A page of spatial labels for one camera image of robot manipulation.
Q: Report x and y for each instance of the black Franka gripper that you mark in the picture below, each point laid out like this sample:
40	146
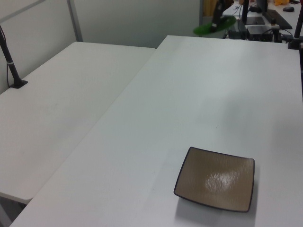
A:
219	7

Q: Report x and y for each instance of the green cucumber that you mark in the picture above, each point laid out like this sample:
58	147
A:
222	23

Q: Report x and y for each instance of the square brown ceramic plate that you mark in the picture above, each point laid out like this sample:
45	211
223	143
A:
216	179

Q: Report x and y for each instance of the yellow curtain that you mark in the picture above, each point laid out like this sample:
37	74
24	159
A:
208	7

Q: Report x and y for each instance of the silver metal box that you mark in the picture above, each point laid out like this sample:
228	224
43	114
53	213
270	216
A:
258	29

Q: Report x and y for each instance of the black electronics box with LEDs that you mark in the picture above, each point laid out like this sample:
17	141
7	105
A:
264	37

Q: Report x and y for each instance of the black joystick knob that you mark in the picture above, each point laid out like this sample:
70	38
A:
273	23

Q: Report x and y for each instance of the black keyboard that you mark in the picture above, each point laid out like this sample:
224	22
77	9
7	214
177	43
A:
277	19

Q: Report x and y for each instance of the yellow plush item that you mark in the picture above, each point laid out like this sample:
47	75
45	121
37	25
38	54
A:
281	2

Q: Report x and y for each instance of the black computer mouse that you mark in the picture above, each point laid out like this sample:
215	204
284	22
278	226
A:
288	9

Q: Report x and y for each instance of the black clamped camera pole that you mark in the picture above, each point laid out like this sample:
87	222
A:
297	33

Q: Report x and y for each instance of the grey partition frame post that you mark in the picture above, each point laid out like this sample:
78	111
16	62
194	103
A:
75	20

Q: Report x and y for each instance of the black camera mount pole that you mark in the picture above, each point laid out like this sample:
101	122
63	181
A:
8	61

